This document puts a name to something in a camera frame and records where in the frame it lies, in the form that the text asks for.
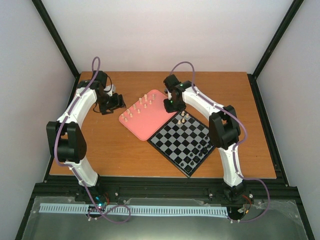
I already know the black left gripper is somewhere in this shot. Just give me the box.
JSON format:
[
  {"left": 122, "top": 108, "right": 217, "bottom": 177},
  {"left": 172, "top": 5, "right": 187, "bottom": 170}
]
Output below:
[{"left": 96, "top": 93, "right": 127, "bottom": 115}]

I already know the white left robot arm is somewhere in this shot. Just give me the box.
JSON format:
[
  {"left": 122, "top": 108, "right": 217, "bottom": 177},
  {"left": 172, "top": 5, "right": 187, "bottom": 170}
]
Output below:
[{"left": 46, "top": 71, "right": 126, "bottom": 202}]

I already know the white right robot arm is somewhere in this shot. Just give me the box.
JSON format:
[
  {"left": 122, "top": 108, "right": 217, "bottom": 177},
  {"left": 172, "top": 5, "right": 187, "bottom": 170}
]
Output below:
[{"left": 163, "top": 75, "right": 244, "bottom": 197}]

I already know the black white chess board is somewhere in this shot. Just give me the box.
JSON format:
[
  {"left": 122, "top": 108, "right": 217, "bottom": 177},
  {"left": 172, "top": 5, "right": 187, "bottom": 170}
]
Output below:
[{"left": 147, "top": 111, "right": 216, "bottom": 178}]

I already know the pink plastic tray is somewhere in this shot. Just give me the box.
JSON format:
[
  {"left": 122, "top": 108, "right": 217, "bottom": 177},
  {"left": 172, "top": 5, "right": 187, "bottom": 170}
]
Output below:
[{"left": 118, "top": 89, "right": 175, "bottom": 141}]

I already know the light blue cable duct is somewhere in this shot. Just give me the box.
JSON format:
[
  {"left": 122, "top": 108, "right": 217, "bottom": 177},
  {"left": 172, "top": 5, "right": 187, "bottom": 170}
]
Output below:
[{"left": 38, "top": 203, "right": 228, "bottom": 218}]

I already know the black aluminium frame base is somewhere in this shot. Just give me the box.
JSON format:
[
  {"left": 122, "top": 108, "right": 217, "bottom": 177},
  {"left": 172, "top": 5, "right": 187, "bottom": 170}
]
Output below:
[{"left": 15, "top": 175, "right": 315, "bottom": 240}]

